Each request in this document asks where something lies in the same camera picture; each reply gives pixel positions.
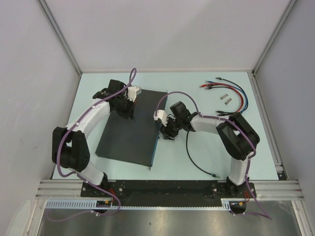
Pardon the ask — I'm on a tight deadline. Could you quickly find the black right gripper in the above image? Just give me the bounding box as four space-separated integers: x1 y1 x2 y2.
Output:
159 116 183 141

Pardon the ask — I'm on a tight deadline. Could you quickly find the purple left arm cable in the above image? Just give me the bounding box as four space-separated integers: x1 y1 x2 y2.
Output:
46 67 138 222

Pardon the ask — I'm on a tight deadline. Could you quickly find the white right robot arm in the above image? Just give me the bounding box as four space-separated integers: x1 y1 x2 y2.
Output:
153 102 260 197

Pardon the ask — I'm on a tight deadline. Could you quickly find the blue ethernet cable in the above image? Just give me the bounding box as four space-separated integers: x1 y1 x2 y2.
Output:
204 79 249 113

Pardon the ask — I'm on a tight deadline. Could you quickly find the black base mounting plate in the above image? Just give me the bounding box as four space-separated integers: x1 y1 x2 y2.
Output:
80 174 256 217

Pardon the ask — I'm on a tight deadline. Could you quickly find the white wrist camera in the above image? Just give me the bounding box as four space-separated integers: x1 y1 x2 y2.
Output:
127 86 141 102
153 110 167 126

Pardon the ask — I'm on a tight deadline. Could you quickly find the red ethernet cable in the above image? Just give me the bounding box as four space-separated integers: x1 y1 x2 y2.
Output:
198 83 245 113

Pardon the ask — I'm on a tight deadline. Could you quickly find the dark network switch box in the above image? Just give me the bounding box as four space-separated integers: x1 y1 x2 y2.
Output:
95 89 166 168

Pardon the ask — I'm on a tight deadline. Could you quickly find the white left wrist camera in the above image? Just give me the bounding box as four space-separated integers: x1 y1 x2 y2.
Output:
127 86 141 102

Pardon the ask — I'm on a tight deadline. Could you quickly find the black ethernet cable far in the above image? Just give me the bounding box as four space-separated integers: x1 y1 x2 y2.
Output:
215 76 242 89

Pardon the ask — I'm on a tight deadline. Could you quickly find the grey slotted cable duct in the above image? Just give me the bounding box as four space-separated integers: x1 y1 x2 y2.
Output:
45 199 230 211

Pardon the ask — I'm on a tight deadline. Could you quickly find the black ethernet cable long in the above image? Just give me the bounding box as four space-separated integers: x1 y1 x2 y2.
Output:
185 130 221 178

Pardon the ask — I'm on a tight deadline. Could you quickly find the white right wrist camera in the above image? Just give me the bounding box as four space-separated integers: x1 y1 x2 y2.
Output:
153 110 167 126

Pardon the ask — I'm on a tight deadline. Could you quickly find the aluminium frame rail front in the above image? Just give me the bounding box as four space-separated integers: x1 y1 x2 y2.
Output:
36 180 304 200

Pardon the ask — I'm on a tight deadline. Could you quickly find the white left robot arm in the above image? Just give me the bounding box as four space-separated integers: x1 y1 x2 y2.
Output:
52 80 141 197

